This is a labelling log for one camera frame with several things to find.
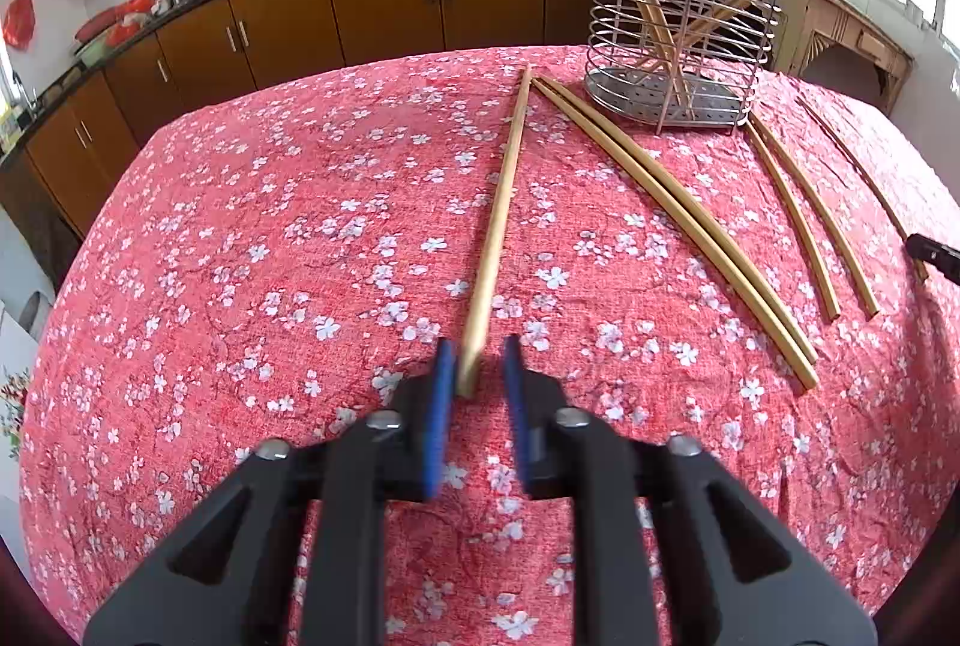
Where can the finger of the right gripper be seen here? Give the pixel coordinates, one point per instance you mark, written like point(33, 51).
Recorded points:
point(944, 258)

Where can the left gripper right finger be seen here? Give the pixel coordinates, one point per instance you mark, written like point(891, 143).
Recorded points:
point(665, 528)

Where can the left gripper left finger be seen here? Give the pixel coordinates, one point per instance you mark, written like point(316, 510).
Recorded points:
point(291, 525)

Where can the dark chopstick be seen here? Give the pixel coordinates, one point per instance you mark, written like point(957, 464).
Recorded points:
point(847, 153)

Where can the lower wooden kitchen cabinets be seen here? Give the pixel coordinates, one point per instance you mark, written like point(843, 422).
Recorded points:
point(211, 51)

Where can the red floral tablecloth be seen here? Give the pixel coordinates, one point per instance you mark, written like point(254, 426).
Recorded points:
point(274, 265)

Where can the cream wooden side table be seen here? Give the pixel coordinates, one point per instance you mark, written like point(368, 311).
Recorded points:
point(831, 44)

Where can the green bowl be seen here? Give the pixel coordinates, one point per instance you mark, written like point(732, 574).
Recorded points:
point(92, 52)

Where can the wire utensil holder basket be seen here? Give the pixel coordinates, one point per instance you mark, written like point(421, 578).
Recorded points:
point(624, 74)

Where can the red plastic bag on wall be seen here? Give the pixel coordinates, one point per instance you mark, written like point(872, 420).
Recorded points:
point(19, 24)

